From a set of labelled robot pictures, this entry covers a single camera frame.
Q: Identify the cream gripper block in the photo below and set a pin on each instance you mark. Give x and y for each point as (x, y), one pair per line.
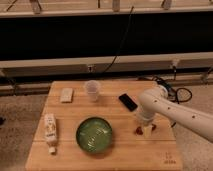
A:
(147, 131)

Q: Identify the red pepper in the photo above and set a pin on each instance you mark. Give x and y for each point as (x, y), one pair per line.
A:
(139, 131)

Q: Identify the black phone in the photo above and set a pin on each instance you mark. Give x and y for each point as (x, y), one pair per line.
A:
(128, 102)

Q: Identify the green bowl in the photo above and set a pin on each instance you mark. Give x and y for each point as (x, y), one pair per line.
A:
(94, 135)

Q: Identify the clear plastic cup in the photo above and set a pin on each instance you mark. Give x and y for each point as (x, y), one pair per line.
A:
(92, 89)

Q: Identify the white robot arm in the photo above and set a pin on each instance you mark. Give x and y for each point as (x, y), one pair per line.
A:
(155, 100)

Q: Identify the white lying bottle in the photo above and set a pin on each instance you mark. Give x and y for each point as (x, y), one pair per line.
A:
(50, 132)

